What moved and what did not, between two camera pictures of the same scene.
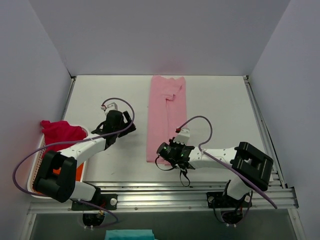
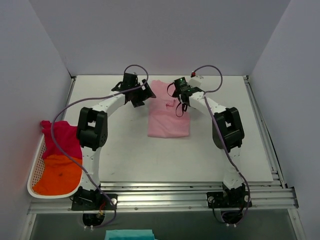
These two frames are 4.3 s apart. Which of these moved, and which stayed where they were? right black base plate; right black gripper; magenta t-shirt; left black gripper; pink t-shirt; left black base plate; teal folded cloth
Moved: pink t-shirt; right black gripper; left black gripper
Stayed: teal folded cloth; left black base plate; magenta t-shirt; right black base plate
